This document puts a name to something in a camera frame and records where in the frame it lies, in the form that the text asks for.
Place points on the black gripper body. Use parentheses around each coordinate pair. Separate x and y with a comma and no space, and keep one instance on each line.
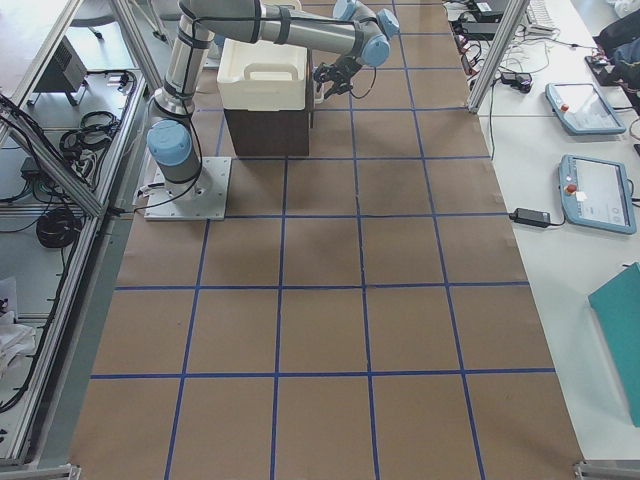
(338,70)

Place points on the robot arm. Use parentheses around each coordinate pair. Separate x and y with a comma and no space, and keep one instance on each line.
(353,30)

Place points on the white foam tray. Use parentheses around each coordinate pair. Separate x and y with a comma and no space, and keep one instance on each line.
(262,76)

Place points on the dark brown wooden cabinet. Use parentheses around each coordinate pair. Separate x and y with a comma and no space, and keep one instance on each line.
(270,134)

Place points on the black power brick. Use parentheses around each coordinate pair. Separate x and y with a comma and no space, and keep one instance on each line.
(530,217)

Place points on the blue teach pendant far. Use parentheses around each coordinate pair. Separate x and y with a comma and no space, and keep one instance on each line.
(582,110)

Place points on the blue teach pendant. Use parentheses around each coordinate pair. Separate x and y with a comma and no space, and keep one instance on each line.
(596,193)
(582,110)

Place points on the grey control box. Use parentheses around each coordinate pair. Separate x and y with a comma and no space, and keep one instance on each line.
(65,73)

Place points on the blue teach pendant near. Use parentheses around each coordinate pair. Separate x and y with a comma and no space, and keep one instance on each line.
(596,193)

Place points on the aluminium frame post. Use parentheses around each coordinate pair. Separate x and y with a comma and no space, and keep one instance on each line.
(505,33)

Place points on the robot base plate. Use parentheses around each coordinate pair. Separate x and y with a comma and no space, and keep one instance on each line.
(205,200)

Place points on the aluminium frame rail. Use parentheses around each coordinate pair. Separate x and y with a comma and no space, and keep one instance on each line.
(32,32)

